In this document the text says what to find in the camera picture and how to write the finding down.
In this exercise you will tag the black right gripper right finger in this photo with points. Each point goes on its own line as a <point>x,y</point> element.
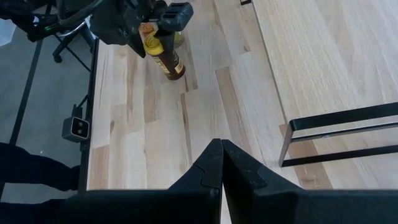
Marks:
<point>280,205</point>

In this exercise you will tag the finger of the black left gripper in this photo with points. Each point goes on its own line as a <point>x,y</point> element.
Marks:
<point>175,15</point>
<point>138,40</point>

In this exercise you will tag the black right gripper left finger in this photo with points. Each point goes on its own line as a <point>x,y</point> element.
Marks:
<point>186,202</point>

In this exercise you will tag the yellow-lid dark spice bottle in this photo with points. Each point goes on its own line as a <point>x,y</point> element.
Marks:
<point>170,67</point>

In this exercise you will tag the wooden shelf with black frame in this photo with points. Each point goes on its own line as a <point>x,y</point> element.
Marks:
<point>326,56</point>

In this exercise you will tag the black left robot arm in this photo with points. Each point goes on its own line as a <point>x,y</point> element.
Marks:
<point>28,21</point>

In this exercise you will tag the black office chair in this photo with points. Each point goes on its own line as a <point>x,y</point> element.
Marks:
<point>58,58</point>

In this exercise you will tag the small grey camera box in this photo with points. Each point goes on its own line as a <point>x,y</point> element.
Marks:
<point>76,129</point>

